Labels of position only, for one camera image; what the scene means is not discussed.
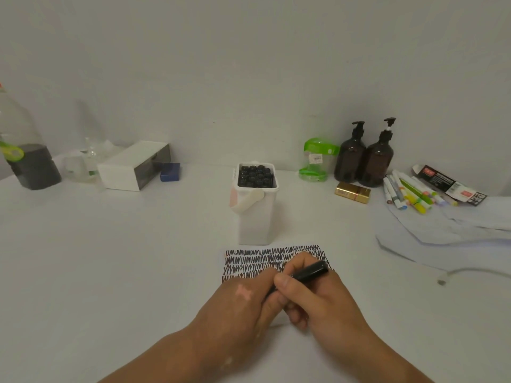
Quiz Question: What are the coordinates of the thin black marker pen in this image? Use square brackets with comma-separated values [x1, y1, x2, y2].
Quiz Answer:
[265, 260, 329, 296]

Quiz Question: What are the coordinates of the bundle of black markers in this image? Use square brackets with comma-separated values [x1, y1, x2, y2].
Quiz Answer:
[237, 164, 276, 189]

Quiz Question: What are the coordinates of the white cable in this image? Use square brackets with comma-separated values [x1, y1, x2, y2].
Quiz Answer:
[436, 268, 511, 286]

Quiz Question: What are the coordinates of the white plastic container with handle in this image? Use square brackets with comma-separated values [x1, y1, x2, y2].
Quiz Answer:
[229, 161, 278, 246]

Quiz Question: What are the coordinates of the small blue box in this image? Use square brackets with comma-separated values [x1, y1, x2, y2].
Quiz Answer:
[159, 162, 182, 183]

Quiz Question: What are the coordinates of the pile of loose white sheets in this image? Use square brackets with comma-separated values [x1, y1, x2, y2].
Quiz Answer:
[374, 194, 511, 272]

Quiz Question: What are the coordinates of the black and red cardboard box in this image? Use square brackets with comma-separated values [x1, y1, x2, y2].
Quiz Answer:
[411, 164, 488, 207]

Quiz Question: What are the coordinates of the small gold box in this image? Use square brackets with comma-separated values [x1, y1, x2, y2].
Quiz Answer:
[334, 181, 373, 204]

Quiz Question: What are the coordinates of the white paper with black scribbles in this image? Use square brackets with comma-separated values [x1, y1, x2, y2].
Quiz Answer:
[221, 244, 334, 328]

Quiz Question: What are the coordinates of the person's right hand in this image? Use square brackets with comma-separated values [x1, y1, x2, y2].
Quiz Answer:
[273, 252, 382, 357]

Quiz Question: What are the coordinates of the clear bottle with dark liquid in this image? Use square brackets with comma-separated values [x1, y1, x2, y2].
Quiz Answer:
[0, 83, 63, 192]

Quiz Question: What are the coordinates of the brown pump bottle white neck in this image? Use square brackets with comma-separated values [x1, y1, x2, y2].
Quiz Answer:
[357, 117, 398, 188]

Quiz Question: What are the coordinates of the clear jar with green lid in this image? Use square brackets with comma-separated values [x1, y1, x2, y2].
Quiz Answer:
[298, 137, 341, 182]

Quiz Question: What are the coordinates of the white box with grey front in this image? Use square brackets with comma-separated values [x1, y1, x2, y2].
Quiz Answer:
[96, 140, 172, 193]

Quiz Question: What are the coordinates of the person's left hand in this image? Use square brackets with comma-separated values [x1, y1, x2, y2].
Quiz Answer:
[186, 266, 289, 373]

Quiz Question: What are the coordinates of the bunch of pastel highlighter pens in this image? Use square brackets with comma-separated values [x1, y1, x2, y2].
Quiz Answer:
[382, 169, 458, 215]

